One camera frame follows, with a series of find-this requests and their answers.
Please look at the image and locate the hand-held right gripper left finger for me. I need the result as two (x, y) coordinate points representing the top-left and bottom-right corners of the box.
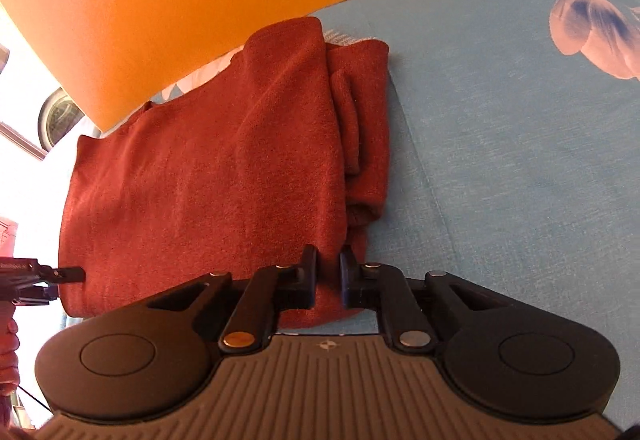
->
(135, 245), (319, 352)

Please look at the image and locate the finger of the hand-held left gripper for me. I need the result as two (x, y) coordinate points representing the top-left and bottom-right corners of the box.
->
(9, 284), (57, 307)
(36, 265), (86, 285)

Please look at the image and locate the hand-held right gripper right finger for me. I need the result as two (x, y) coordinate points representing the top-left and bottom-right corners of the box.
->
(339, 245), (507, 353)

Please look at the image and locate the rust red knit sweater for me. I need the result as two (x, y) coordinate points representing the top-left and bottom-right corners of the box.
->
(58, 16), (391, 332)

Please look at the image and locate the person's left hand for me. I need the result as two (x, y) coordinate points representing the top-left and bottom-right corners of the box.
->
(0, 307), (22, 397)

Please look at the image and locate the red cloth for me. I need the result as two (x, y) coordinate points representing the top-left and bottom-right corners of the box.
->
(0, 216), (21, 261)

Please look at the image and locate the white washing machine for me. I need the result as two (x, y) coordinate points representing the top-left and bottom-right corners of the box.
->
(37, 86), (92, 151)

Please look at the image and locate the blue floral bed sheet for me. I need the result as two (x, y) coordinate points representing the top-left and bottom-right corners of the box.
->
(147, 0), (640, 426)

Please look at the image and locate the thin black cable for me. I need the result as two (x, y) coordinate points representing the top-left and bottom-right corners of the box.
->
(19, 385), (53, 415)

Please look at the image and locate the sliding door frame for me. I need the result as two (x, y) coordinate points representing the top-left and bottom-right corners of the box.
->
(0, 121), (47, 162)

